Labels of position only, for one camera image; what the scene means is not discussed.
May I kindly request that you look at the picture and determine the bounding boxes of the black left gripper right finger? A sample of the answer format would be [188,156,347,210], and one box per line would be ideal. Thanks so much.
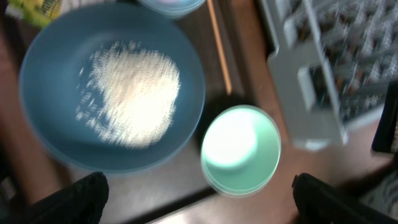
[292,173,397,224]

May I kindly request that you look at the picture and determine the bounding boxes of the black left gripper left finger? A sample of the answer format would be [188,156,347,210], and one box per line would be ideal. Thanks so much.
[23,172,109,224]

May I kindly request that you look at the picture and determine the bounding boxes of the mint green bowl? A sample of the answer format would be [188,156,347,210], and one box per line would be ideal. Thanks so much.
[201,105,282,197]

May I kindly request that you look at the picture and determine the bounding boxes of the dark blue plate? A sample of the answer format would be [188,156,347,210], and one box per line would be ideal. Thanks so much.
[19,3,206,174]

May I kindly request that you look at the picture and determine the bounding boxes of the white rice pile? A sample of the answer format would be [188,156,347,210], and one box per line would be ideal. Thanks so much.
[75,41,181,149]

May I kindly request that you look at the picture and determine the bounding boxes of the grey dishwasher rack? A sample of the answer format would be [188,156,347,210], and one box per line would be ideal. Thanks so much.
[259,0,397,151]

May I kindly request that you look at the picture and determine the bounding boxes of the brown serving tray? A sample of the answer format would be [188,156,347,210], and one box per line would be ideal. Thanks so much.
[1,1,256,223]

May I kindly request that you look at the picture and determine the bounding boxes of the yellow green snack wrapper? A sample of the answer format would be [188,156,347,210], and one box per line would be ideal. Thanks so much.
[5,0,62,28]

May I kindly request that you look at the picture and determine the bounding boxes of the light blue small bowl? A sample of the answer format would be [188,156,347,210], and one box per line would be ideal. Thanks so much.
[138,0,206,18]

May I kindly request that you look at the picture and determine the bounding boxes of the wooden chopstick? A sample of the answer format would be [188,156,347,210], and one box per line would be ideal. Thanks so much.
[206,0,232,95]

